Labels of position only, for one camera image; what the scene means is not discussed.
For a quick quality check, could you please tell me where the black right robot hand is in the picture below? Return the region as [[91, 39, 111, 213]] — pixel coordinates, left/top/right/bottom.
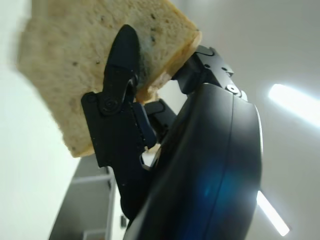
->
[[81, 24, 265, 240]]

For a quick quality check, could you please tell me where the brown bread slice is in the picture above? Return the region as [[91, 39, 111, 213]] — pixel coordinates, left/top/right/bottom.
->
[[16, 0, 203, 159]]

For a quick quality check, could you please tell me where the long ceiling light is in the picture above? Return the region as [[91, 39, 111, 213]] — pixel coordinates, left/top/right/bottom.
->
[[268, 83, 320, 126], [256, 189, 291, 237]]

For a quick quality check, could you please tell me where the grey cabinet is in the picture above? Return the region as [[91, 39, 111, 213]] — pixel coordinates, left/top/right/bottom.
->
[[47, 156, 126, 240]]

